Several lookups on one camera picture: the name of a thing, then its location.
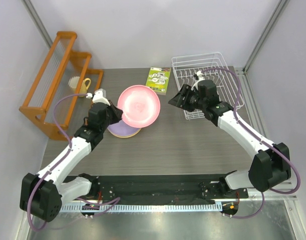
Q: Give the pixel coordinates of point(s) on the purple plate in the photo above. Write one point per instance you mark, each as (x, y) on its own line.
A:
(122, 128)

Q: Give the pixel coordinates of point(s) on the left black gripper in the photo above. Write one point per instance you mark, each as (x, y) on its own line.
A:
(116, 112)

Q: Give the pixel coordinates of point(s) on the yellow mug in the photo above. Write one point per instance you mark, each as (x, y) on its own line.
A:
(85, 86)

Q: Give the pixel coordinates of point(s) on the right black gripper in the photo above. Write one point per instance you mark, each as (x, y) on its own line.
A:
(185, 91)

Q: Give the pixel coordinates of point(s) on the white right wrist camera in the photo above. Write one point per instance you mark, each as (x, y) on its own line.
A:
(198, 76)

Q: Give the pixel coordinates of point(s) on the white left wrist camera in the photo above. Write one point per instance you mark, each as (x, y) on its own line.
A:
(99, 96)

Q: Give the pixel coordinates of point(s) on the green book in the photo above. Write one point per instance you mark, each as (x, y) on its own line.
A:
(158, 79)

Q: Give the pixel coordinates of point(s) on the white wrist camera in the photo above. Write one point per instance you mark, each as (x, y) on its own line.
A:
(198, 76)
(99, 96)

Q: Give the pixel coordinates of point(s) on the pink plate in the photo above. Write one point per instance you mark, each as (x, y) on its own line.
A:
(140, 105)

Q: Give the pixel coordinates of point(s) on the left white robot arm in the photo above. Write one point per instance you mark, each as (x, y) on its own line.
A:
(43, 194)

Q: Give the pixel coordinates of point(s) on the orange plate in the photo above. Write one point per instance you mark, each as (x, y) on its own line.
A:
(125, 135)

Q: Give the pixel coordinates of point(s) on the orange wooden shelf rack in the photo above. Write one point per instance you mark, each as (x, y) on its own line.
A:
(61, 74)

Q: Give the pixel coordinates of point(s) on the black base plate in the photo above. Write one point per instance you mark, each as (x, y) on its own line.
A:
(154, 190)

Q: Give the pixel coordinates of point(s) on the white wire dish rack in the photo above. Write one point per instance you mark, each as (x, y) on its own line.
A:
(184, 67)

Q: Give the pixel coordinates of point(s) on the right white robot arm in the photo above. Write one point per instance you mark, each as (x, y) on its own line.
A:
(268, 168)

